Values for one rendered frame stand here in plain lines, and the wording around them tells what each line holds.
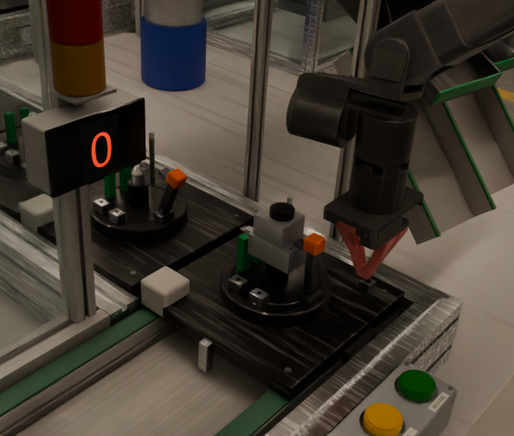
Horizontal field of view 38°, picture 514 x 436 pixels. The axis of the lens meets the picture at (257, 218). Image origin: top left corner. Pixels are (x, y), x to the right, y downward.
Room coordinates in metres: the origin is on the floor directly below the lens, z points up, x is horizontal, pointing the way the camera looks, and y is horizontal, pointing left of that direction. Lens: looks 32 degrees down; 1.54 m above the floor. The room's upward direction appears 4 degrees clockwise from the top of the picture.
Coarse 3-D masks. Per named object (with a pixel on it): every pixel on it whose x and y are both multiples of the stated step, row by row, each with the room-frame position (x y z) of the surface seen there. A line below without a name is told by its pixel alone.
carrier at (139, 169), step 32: (96, 192) 0.96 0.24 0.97; (128, 192) 0.90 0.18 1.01; (160, 192) 0.94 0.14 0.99; (192, 192) 0.98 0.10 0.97; (96, 224) 0.86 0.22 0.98; (128, 224) 0.85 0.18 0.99; (160, 224) 0.86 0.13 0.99; (192, 224) 0.89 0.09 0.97; (224, 224) 0.90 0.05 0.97; (96, 256) 0.80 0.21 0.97; (128, 256) 0.80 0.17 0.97; (160, 256) 0.81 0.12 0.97; (192, 256) 0.82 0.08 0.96; (128, 288) 0.74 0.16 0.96
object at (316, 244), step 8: (296, 240) 0.73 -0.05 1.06; (304, 240) 0.72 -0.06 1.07; (312, 240) 0.71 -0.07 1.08; (320, 240) 0.71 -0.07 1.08; (304, 248) 0.72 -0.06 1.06; (312, 248) 0.71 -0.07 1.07; (320, 248) 0.71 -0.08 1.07; (312, 256) 0.71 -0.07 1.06; (312, 264) 0.71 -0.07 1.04; (312, 272) 0.71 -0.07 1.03; (304, 280) 0.72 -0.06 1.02; (312, 280) 0.71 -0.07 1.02; (304, 288) 0.72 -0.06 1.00; (312, 288) 0.71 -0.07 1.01
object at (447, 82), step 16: (336, 0) 1.00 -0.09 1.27; (352, 0) 0.98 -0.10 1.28; (384, 0) 0.94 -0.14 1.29; (400, 0) 1.06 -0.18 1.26; (416, 0) 1.06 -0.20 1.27; (432, 0) 1.04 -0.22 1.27; (352, 16) 0.98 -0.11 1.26; (384, 16) 0.94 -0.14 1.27; (400, 16) 1.02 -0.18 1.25; (464, 64) 0.97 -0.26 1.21; (480, 64) 0.97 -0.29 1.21; (432, 80) 0.91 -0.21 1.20; (448, 80) 0.92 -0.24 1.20; (464, 80) 0.94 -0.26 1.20; (480, 80) 0.91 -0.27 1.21; (496, 80) 0.95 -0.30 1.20; (432, 96) 0.87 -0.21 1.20; (448, 96) 0.88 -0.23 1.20
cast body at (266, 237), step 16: (272, 208) 0.75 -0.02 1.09; (288, 208) 0.75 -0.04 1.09; (256, 224) 0.74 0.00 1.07; (272, 224) 0.73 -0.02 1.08; (288, 224) 0.73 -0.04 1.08; (304, 224) 0.75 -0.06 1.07; (256, 240) 0.74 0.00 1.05; (272, 240) 0.73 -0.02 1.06; (288, 240) 0.73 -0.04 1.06; (256, 256) 0.74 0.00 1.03; (272, 256) 0.73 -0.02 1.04; (288, 256) 0.71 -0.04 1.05; (304, 256) 0.74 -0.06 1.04; (288, 272) 0.71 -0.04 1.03
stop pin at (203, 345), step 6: (204, 342) 0.65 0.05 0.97; (210, 342) 0.65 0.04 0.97; (198, 348) 0.65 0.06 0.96; (204, 348) 0.64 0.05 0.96; (210, 348) 0.65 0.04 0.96; (198, 354) 0.65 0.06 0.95; (204, 354) 0.64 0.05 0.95; (210, 354) 0.65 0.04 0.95; (198, 360) 0.65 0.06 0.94; (204, 360) 0.64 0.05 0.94; (210, 360) 0.65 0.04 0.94; (198, 366) 0.65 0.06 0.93; (204, 366) 0.64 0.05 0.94; (210, 366) 0.65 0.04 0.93
